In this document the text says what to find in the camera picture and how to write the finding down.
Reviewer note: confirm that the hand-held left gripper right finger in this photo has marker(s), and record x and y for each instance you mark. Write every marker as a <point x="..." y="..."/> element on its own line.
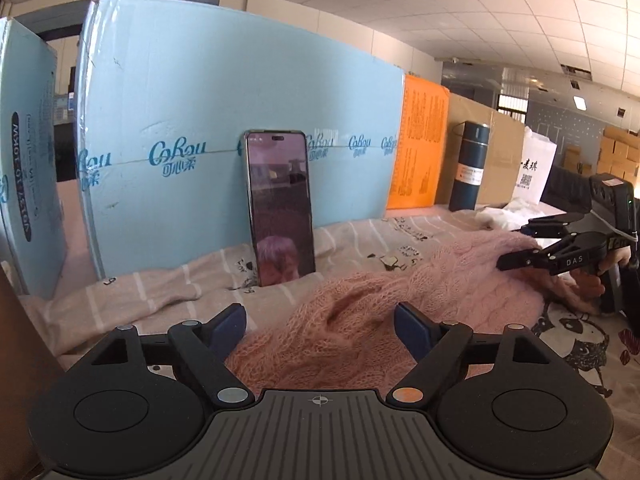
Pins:
<point x="412" y="330"/>

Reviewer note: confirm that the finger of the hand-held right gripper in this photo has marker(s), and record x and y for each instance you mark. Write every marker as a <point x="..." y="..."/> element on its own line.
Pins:
<point x="560" y="260"/>
<point x="555" y="226"/>

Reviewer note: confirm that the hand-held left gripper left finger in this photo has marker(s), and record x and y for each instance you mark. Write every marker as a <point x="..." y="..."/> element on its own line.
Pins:
<point x="230" y="327"/>

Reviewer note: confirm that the pink knitted sweater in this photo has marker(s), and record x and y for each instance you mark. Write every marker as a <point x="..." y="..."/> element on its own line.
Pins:
<point x="350" y="310"/>

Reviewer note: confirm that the person's right hand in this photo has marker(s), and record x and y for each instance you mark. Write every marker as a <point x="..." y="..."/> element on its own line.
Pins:
<point x="587" y="290"/>

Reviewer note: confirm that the black chair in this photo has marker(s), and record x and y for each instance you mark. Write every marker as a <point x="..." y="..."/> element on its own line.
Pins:
<point x="567" y="187"/>

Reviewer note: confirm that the white cloth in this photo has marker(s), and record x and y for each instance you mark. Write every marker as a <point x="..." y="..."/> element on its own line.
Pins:
<point x="505" y="215"/>

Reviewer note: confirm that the stack of cardboard boxes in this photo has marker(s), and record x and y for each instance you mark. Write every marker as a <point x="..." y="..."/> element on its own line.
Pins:
<point x="620" y="150"/>

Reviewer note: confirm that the white paper bag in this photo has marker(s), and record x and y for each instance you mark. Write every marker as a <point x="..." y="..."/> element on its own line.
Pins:
<point x="535" y="165"/>

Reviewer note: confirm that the cartoon printed bedsheet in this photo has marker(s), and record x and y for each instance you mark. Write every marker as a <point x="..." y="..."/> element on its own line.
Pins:
<point x="165" y="290"/>

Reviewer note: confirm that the brown cardboard box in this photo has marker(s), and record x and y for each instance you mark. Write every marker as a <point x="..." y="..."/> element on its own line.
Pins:
<point x="502" y="160"/>

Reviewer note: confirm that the dark teal thermos bottle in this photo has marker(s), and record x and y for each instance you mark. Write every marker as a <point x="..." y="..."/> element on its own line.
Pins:
<point x="467" y="170"/>

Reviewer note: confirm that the smartphone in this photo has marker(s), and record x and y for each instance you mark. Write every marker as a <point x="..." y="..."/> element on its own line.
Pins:
<point x="280" y="200"/>

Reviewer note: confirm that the orange cardboard box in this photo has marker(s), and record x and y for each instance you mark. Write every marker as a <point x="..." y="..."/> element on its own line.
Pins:
<point x="417" y="150"/>

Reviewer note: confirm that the light blue cardboard box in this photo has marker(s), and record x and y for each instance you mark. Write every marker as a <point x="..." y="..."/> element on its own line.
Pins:
<point x="30" y="160"/>
<point x="200" y="85"/>

